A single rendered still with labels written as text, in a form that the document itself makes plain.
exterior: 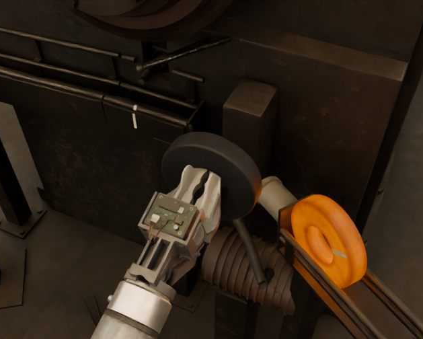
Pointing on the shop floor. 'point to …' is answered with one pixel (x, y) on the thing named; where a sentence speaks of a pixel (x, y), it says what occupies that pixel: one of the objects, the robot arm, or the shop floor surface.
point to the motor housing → (244, 283)
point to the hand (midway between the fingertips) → (211, 169)
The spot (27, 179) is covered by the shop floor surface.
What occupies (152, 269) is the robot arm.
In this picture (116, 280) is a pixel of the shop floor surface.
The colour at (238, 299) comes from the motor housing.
